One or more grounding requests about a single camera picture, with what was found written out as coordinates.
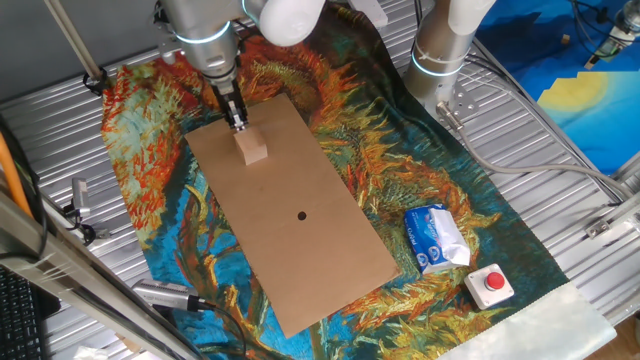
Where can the blue and yellow cloth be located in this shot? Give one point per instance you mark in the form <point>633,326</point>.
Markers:
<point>600,130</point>

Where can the blue tissue pack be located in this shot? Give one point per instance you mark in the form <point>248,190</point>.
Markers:
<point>430,235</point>

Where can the aluminium frame rail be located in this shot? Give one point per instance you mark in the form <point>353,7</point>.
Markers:
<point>620,212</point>

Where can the aluminium frame beam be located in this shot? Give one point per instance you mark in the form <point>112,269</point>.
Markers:
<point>65,280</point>

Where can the sunflower painting print cloth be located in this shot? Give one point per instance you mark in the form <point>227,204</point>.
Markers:
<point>400,165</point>

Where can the large silver depth camera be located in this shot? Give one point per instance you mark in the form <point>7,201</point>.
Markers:
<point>160,294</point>

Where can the small wooden stick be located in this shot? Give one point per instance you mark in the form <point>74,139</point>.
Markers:
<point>592,61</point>

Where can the black keyboard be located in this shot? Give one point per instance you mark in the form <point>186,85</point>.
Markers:
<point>20,320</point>

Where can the metal camera bracket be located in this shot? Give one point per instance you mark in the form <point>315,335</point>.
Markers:
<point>101,233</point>

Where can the pale wooden block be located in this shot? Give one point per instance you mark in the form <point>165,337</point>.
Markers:
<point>252,147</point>

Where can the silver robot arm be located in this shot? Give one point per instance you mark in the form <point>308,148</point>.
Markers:
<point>205,35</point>

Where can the small silver camera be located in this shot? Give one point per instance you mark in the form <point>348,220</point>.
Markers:
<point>80,195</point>

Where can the white and green device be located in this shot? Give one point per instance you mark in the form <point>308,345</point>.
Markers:
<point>617,41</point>

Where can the brown cardboard sheet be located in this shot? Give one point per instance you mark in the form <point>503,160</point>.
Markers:
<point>300,260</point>

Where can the tiny wooden cube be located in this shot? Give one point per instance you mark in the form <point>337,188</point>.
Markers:
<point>565,39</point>

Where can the orange tube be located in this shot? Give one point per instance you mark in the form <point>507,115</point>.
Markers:
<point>11,175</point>

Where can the metal pole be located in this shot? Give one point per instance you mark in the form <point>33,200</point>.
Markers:
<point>75,40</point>

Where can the black pole clamp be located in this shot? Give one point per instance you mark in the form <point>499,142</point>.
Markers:
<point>95,82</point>

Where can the red emergency stop button box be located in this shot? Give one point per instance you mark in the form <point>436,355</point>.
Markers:
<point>479,295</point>

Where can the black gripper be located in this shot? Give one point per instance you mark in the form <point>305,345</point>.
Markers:
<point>226,89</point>

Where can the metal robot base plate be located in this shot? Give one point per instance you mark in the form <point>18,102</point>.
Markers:
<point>465,102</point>

